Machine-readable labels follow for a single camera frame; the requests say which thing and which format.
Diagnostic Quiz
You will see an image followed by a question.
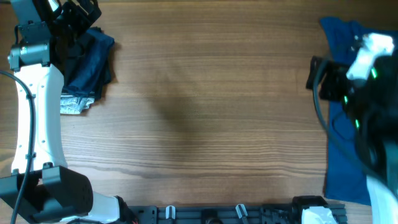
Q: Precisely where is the black polo shirt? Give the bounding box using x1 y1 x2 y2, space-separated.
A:
52 33 95 86

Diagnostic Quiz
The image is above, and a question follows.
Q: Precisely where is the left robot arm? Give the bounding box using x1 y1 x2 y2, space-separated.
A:
1 1 137 223

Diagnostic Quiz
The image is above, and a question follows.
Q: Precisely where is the folded light grey garment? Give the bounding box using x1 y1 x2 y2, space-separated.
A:
60 94 95 115

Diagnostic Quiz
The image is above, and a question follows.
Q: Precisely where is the folded navy blue shirt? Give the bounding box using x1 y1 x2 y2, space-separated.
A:
62 27 104 98

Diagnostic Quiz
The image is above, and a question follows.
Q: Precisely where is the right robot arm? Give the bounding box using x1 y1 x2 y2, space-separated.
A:
306 33 397 223

